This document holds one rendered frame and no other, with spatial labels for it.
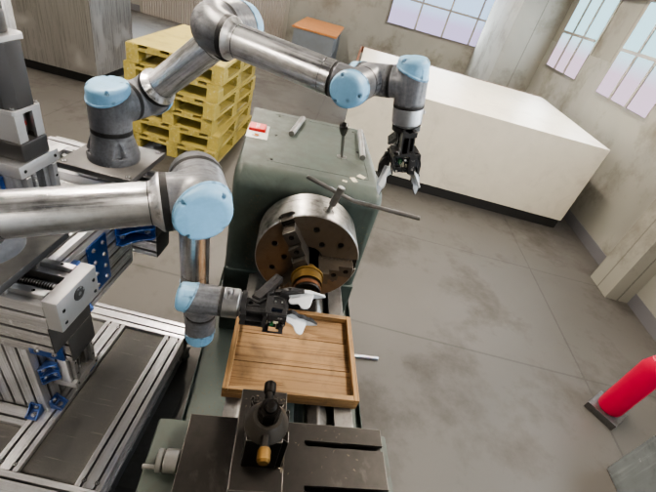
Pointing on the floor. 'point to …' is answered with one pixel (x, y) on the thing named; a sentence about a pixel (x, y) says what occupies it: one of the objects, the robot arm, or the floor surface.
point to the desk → (317, 36)
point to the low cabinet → (487, 145)
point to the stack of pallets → (193, 99)
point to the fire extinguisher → (624, 393)
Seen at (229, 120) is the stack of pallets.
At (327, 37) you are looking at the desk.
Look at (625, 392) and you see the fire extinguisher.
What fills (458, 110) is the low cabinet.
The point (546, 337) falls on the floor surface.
